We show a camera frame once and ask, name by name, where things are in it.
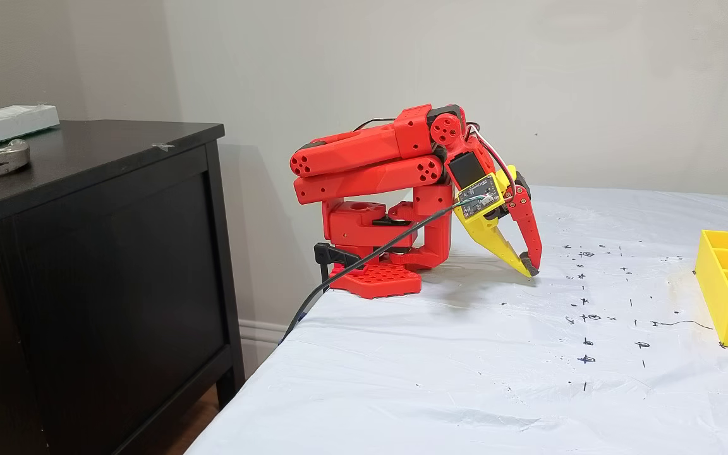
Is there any black USB cable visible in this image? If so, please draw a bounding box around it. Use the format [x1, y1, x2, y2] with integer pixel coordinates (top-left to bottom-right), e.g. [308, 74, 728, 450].
[281, 203, 467, 343]

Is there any white red servo wire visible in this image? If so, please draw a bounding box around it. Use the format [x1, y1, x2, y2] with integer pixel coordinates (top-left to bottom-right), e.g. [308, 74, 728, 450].
[465, 123, 518, 203]

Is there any black table clamp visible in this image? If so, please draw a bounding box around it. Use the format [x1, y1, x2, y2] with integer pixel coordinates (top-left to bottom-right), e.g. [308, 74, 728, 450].
[313, 242, 365, 294]

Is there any white flat box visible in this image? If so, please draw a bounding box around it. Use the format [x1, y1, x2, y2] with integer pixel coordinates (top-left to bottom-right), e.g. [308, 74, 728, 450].
[0, 104, 60, 150]

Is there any black wooden cabinet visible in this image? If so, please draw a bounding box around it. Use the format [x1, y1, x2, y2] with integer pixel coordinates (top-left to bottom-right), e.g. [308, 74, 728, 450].
[0, 120, 245, 455]

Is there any white plastic table cover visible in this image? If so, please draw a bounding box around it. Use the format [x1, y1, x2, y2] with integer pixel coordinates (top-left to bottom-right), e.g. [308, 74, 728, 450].
[186, 181, 728, 455]

